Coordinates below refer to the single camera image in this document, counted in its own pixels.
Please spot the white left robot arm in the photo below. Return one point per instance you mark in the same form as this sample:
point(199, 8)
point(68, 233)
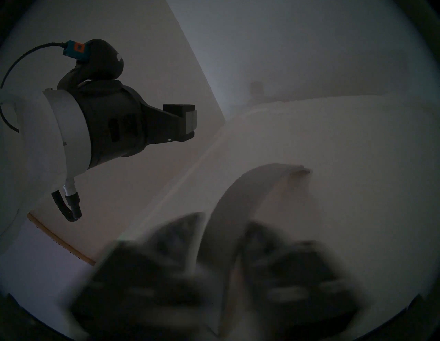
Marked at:
point(31, 154)

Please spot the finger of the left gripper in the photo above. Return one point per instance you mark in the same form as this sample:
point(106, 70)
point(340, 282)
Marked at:
point(175, 123)

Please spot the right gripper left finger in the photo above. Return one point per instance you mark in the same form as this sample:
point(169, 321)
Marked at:
point(137, 292)

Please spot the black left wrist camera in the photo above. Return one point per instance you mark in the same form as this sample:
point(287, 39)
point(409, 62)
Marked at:
point(101, 58)

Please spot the white wardrobe cabinet body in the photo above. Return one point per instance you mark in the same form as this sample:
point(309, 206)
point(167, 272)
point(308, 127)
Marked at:
point(154, 51)

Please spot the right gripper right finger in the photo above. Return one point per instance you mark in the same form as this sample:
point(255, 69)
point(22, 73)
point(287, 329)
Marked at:
point(302, 292)

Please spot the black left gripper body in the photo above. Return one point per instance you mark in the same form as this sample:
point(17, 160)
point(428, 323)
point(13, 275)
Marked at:
point(110, 127)

